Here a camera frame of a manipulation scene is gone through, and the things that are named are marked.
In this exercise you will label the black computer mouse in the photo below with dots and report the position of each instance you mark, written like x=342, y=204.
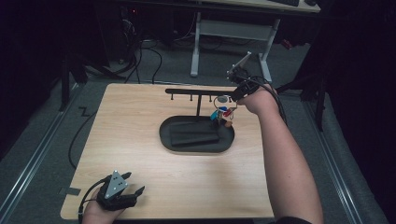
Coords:
x=310, y=2

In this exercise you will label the person's left hand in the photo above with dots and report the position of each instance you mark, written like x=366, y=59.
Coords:
x=99, y=214

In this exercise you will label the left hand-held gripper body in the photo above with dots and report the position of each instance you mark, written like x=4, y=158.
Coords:
x=115, y=189

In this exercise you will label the black leather wallet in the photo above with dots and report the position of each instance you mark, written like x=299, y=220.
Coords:
x=194, y=134

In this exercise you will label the black keyboard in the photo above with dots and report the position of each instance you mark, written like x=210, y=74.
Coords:
x=285, y=2

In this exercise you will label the metal floor rail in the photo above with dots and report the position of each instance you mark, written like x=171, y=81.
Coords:
x=34, y=158
x=334, y=168

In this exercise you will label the black stand legs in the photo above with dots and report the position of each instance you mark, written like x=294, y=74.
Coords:
x=65, y=81
x=319, y=102

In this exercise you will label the white metal frame desk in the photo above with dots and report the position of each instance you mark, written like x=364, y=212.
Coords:
x=233, y=30

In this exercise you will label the person's right hand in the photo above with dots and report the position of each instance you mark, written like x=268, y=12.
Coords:
x=261, y=101

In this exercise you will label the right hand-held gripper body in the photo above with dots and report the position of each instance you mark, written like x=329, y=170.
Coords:
x=244, y=84

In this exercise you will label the colourful key bunch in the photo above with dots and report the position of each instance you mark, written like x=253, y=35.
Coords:
x=221, y=99

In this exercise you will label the black oval key rack tray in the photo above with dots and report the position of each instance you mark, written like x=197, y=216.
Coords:
x=186, y=149

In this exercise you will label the grey tape patch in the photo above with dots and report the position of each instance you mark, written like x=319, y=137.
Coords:
x=73, y=191

